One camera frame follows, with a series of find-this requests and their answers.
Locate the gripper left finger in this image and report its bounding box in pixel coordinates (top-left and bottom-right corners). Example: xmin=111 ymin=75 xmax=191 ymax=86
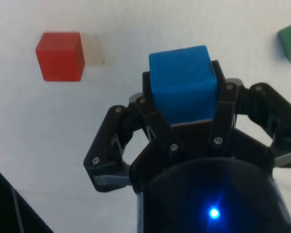
xmin=83 ymin=70 xmax=185 ymax=177

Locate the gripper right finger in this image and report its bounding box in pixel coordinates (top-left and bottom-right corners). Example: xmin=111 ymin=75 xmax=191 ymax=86
xmin=208 ymin=59 xmax=291 ymax=160

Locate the blue cube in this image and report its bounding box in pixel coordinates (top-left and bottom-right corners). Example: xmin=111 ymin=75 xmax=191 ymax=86
xmin=148 ymin=45 xmax=218 ymax=126

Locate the red cube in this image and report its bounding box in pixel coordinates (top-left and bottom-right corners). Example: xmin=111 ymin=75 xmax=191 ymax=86
xmin=35 ymin=32 xmax=85 ymax=82

